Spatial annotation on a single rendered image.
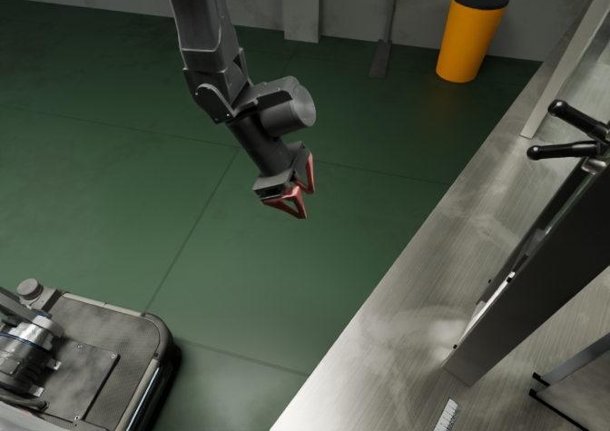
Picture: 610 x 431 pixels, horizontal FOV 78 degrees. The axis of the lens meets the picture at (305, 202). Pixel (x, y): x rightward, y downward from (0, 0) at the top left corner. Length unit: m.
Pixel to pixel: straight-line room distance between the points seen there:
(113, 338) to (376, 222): 1.28
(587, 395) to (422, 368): 0.22
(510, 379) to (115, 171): 2.21
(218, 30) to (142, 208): 1.78
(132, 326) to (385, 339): 1.05
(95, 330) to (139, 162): 1.19
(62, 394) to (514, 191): 1.43
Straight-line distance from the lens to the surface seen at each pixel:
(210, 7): 0.48
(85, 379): 1.51
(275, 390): 1.60
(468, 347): 0.61
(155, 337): 1.49
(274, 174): 0.59
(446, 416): 0.69
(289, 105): 0.50
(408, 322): 0.72
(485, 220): 0.91
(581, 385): 0.67
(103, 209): 2.29
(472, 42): 3.05
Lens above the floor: 1.54
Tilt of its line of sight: 49 degrees down
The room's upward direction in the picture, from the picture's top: straight up
